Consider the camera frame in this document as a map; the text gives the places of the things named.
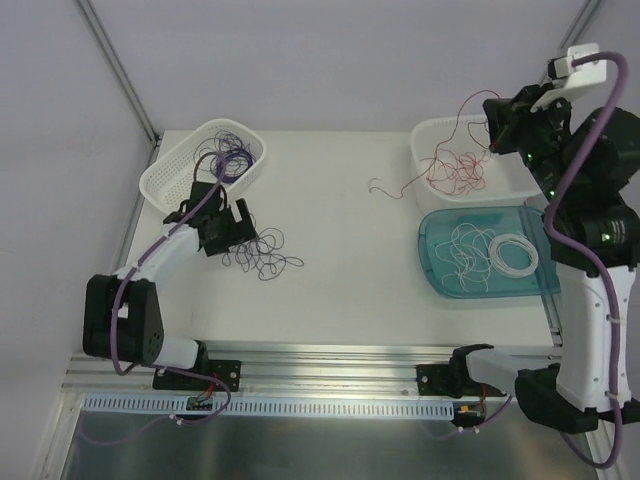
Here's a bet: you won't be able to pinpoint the left aluminium frame post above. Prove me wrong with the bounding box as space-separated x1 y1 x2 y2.
73 0 160 146

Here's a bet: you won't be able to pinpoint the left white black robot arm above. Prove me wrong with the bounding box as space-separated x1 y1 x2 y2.
82 181 257 389

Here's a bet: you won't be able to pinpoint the right aluminium frame post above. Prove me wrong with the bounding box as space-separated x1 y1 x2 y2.
530 1 607 113

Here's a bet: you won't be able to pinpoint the aluminium mounting rail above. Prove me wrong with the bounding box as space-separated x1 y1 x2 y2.
61 341 561 399

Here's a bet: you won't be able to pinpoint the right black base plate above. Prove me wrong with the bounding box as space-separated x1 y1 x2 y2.
416 364 475 399

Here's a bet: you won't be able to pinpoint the white plastic tub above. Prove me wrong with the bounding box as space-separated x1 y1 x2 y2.
409 115 540 214

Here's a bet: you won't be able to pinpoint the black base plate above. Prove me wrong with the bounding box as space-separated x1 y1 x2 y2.
152 360 242 392
416 364 475 399

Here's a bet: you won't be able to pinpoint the teal transparent plastic bin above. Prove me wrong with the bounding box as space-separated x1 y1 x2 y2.
417 205 560 299

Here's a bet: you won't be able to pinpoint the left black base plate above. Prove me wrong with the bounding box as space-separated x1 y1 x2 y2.
152 360 242 392

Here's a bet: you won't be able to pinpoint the long red wire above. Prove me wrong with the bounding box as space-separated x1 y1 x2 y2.
367 89 504 200

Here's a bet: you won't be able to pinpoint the purple wire bundle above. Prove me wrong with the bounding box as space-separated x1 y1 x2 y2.
193 128 257 182

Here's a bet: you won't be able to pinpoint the white perforated basket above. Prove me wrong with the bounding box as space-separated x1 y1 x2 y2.
139 118 267 214

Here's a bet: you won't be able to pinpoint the single white wire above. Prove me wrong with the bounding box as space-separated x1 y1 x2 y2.
434 223 494 294

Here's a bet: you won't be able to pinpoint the aluminium frame post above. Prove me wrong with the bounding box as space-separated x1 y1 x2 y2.
530 1 607 113
73 0 160 146

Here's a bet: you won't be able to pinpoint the white slotted cable duct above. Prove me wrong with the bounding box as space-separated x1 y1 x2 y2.
82 393 454 421

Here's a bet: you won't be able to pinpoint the red white purple wires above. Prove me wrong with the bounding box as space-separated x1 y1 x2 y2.
222 227 305 282

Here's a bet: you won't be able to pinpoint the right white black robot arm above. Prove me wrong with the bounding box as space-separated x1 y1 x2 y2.
447 85 639 434

